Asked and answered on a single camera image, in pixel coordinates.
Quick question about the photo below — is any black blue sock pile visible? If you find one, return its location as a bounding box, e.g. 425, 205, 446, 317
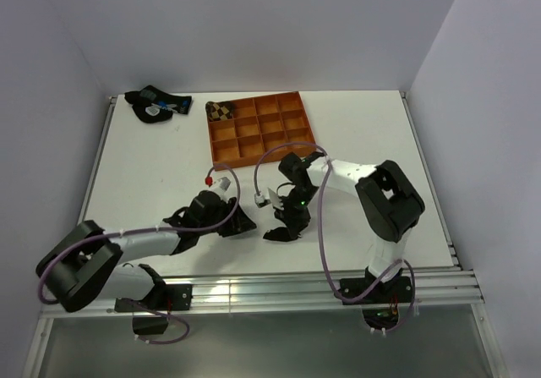
124, 85, 193, 124

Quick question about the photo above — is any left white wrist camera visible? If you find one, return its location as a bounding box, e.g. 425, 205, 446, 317
205, 176, 231, 200

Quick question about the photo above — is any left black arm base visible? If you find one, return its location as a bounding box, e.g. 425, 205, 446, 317
114, 283, 193, 313

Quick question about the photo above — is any purple cable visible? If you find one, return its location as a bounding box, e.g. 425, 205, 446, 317
36, 163, 242, 347
252, 140, 417, 333

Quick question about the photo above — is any aluminium front rail frame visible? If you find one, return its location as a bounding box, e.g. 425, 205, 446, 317
40, 270, 485, 320

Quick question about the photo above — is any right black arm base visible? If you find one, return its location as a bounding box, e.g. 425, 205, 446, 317
339, 276, 414, 305

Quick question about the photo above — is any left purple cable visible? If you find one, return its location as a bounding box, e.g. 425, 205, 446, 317
36, 163, 242, 347

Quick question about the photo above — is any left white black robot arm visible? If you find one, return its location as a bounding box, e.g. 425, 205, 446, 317
36, 190, 257, 313

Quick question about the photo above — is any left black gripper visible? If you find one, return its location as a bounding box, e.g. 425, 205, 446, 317
198, 196, 256, 237

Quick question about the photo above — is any brown yellow argyle sock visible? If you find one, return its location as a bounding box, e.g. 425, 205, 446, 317
205, 101, 235, 123

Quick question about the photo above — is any orange compartment tray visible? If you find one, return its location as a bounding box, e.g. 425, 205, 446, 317
207, 91, 315, 168

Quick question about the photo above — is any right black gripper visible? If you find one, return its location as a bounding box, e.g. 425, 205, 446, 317
273, 186, 320, 238

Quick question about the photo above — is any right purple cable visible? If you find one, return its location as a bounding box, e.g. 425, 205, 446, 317
252, 140, 417, 333

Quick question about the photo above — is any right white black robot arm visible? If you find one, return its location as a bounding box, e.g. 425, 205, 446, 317
264, 152, 425, 302

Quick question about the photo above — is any black white striped sock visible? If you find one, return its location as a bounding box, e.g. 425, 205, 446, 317
263, 226, 308, 243

